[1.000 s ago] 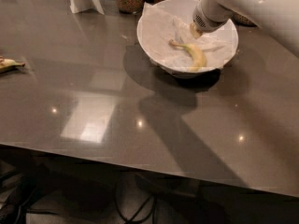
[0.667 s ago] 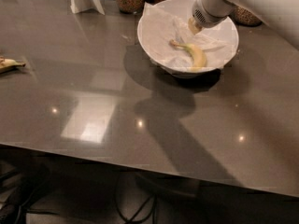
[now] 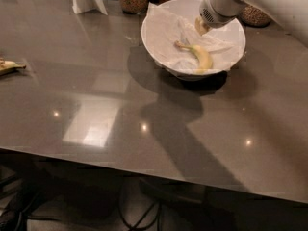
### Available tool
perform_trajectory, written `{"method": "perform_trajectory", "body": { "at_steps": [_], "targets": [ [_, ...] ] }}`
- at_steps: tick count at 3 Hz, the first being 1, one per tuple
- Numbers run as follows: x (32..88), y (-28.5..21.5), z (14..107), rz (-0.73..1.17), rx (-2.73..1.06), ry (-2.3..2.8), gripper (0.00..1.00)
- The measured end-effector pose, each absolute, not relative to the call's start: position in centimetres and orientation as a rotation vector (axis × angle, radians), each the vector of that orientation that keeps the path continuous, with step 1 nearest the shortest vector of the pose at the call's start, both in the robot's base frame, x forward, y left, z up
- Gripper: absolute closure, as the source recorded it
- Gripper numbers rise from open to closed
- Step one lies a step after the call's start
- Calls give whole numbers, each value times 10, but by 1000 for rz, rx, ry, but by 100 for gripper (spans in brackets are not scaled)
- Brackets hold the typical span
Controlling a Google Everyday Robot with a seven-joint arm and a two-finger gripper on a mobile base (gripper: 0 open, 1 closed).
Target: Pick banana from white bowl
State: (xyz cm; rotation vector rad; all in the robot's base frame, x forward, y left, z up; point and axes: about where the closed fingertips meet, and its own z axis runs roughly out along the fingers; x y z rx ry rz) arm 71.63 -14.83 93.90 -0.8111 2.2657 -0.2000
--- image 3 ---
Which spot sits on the round glass cereal jar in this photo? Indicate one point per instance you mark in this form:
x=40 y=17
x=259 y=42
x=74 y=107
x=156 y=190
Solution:
x=254 y=17

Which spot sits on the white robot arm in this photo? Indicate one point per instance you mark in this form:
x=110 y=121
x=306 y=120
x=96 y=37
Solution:
x=291 y=15

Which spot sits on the white paper towel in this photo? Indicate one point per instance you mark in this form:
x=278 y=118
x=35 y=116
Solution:
x=161 y=28

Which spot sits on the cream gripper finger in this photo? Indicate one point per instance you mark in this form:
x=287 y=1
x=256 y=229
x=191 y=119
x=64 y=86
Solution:
x=201 y=27

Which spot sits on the banana at left edge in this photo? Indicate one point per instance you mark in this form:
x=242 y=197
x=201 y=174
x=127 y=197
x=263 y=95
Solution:
x=7 y=67

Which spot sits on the white bowl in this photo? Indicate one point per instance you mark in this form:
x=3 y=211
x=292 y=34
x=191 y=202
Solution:
x=232 y=32

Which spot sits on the yellow banana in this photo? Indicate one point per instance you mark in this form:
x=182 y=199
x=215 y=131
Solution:
x=205 y=61

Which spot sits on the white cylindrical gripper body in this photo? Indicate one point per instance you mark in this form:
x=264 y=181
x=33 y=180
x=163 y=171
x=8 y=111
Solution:
x=214 y=16

